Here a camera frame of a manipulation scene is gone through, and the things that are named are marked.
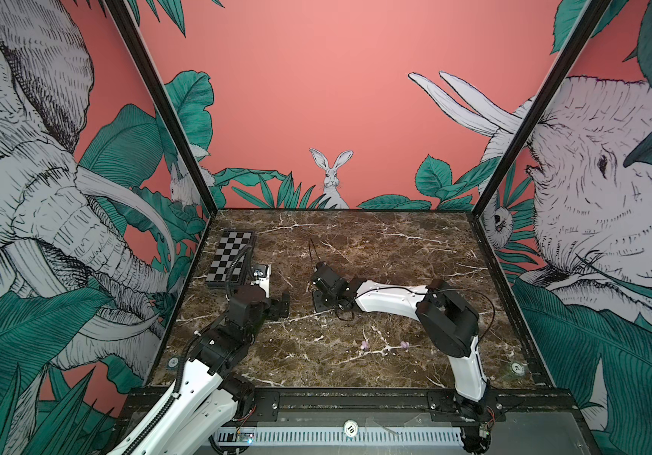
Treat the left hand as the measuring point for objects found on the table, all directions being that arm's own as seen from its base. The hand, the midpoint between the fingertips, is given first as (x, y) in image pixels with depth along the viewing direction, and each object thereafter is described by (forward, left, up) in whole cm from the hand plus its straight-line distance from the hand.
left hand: (272, 283), depth 75 cm
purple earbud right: (-12, -38, -19) cm, 44 cm away
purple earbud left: (-11, -26, -19) cm, 34 cm away
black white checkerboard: (+27, +20, -16) cm, 38 cm away
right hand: (+3, -10, -16) cm, 19 cm away
